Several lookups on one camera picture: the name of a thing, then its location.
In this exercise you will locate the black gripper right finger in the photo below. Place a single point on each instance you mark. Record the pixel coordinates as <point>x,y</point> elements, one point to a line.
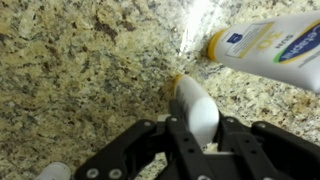
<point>283,150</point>

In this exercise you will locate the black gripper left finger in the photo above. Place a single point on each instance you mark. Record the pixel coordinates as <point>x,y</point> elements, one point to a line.
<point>180,140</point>

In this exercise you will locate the small white bottle yellow cap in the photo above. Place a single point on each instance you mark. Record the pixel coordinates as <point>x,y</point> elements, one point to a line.
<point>196,110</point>

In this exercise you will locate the white Cetaphil tube yellow cap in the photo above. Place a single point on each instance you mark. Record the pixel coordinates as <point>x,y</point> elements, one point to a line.
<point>266,50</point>

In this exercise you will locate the white blue CeraVe tube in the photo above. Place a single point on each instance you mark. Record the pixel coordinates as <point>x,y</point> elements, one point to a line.
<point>55,171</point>

